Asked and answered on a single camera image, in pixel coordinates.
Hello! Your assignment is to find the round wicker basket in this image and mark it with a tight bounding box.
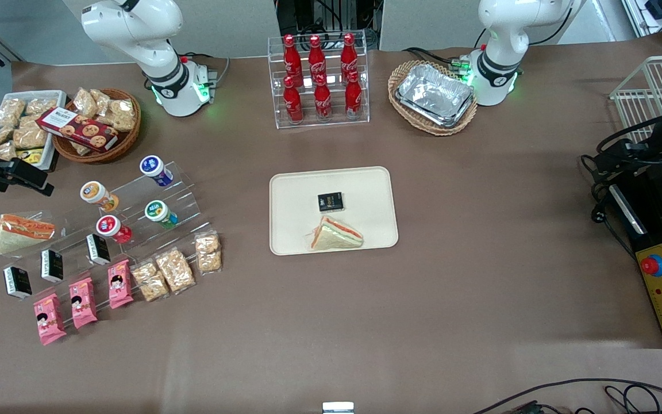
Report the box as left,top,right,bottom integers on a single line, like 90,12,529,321
52,88,142,164

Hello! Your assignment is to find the blue gum bottle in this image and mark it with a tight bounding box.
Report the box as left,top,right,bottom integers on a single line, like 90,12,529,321
140,155,174,187

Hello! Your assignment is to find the wrapped triangle sandwich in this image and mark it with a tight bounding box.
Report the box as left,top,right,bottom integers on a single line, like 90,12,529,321
310,216,364,251
0,213,56,255

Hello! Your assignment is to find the black cable bundle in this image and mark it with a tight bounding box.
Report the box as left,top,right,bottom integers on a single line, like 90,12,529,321
580,103,662,226

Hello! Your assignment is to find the white wire basket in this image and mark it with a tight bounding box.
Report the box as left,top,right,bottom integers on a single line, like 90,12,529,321
609,55,662,144

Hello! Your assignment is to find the aluminium foil tray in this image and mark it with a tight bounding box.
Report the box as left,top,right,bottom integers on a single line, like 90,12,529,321
395,63,475,128

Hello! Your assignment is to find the black arm base cable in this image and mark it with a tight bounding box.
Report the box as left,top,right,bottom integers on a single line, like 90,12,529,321
405,46,472,74

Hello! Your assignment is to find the grey arm base cable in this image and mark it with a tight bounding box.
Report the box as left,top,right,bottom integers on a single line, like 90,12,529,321
184,53,232,88

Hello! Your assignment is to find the white rectangular plastic tray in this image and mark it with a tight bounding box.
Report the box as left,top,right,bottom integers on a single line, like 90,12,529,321
0,90,67,172

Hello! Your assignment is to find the black equipment with cables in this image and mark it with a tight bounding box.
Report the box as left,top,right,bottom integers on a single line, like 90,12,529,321
275,0,379,51

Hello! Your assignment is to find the aluminium frame shelf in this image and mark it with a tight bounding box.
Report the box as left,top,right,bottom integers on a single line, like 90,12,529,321
621,0,662,53

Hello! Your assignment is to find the clear acrylic bottle rack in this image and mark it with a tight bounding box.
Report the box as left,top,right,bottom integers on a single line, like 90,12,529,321
267,30,370,129

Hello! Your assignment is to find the red gum bottle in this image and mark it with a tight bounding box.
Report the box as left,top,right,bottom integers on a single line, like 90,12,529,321
96,214,133,244

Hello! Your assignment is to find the black and white carton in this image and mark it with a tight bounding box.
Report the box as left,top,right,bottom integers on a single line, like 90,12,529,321
3,266,33,300
41,248,64,283
86,233,111,266

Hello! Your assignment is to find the oval wicker basket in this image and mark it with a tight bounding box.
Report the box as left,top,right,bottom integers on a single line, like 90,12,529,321
388,60,478,136

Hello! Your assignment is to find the clear acrylic stepped stand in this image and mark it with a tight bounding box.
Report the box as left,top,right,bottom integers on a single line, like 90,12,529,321
0,161,213,305

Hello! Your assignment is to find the black floor cable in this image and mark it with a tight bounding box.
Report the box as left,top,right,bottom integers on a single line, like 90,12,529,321
472,378,662,414

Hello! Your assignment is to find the beige plastic tray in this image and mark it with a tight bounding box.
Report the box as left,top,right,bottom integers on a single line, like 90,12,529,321
269,166,399,256

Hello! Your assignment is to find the orange gum bottle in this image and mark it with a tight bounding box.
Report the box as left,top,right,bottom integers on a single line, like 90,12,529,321
80,181,120,213

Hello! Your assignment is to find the red cookie box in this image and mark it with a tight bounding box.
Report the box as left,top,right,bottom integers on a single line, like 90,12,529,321
36,107,119,153

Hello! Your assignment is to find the red cola bottle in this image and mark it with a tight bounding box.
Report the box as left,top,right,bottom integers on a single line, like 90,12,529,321
308,34,327,86
283,34,303,87
283,76,304,124
345,71,363,119
340,33,359,83
314,75,333,121

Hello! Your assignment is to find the green gum bottle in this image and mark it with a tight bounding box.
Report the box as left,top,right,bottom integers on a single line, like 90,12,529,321
145,200,179,229

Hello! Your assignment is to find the pink snack packet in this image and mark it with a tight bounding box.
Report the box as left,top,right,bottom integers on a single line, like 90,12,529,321
107,259,134,309
33,293,67,346
69,277,98,329

